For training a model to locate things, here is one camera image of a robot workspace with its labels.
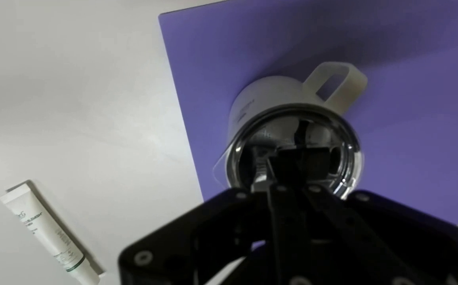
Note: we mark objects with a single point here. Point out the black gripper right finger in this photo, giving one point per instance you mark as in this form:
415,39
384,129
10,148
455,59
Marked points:
396,248

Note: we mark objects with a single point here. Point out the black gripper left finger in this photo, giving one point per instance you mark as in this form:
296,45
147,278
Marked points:
212,238

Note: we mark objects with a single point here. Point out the chrome flask lid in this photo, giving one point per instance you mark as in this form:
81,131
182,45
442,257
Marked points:
344,153

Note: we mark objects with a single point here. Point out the purple rectangular mat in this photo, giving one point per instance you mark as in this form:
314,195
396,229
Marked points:
423,132

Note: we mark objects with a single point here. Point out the white cream tube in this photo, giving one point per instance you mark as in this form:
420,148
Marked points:
43,227

